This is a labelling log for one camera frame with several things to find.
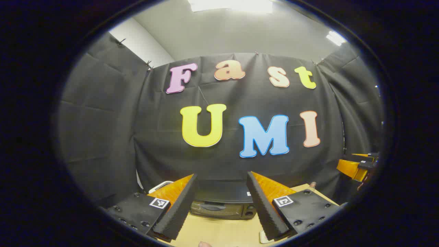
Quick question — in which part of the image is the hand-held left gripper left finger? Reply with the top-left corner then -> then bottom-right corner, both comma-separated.
99,173 -> 199,240

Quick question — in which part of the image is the black electric oven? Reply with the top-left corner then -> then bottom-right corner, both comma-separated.
190,180 -> 258,220

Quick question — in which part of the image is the black backdrop cloth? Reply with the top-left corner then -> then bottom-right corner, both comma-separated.
57,33 -> 384,208

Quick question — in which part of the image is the white toaster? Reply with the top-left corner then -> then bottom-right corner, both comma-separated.
148,180 -> 174,193

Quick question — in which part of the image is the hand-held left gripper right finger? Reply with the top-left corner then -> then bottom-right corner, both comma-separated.
246,171 -> 341,241

